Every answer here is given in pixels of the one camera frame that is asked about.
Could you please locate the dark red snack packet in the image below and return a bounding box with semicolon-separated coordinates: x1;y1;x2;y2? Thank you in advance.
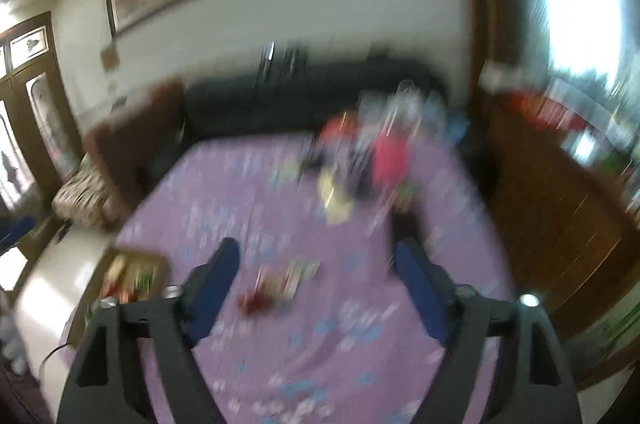
236;288;275;319

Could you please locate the clear glass cup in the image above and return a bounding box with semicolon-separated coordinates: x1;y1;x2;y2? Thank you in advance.
394;80;422;117

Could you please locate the patterned seat cushion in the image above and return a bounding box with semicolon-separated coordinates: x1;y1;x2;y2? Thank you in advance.
51;165;118;231

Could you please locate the cardboard box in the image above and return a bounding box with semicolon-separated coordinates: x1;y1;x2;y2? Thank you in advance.
67;248;172;345

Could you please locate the jar in pink sleeve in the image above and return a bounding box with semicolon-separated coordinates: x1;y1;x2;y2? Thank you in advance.
371;131;412;197

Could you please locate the clear packet brown snack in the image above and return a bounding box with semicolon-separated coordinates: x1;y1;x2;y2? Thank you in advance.
257;271;292;302

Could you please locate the brown armchair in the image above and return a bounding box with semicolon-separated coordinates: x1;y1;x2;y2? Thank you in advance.
81;78;187;227

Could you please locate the dark sofa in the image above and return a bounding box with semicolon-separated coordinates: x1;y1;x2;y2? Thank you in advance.
177;58;453;149

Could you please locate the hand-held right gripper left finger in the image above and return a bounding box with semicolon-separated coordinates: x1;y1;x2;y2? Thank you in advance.
57;238;241;424

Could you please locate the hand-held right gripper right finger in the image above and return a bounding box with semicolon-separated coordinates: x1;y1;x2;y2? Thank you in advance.
396;238;591;424

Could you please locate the wooden cabinet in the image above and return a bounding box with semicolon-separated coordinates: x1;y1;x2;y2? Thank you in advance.
457;0;640;385

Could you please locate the purple floral tablecloth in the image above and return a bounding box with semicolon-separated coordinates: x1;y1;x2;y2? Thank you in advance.
57;131;517;424

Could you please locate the cream tube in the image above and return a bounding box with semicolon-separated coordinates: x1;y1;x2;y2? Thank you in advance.
318;168;353;225

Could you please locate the black cable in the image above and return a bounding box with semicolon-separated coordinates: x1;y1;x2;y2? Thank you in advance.
39;340;77;377

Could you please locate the green white candy packet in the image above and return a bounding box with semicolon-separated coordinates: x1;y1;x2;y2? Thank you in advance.
282;258;322;297

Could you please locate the wooden glass door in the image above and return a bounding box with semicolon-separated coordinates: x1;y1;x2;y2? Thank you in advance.
0;11;85;217

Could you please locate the bright window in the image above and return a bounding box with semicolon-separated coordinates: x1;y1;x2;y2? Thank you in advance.
537;0;640;92

